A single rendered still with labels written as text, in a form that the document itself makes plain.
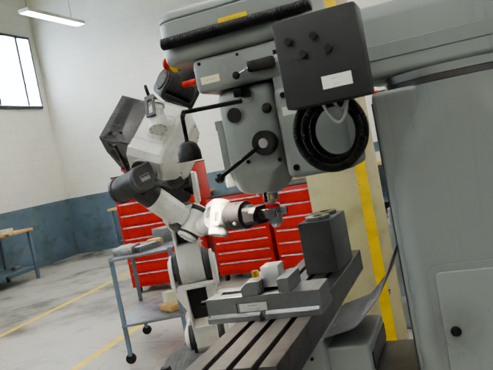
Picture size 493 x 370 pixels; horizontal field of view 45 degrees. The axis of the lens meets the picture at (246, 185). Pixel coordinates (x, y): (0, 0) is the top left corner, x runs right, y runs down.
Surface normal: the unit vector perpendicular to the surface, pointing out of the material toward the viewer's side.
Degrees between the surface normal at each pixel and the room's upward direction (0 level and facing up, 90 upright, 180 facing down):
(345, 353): 90
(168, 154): 86
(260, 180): 117
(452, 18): 90
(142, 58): 90
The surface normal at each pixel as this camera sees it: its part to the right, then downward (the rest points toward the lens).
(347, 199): -0.33, 0.11
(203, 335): 0.07, 0.28
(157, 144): -0.07, -0.48
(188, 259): 0.00, -0.11
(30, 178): 0.92, -0.16
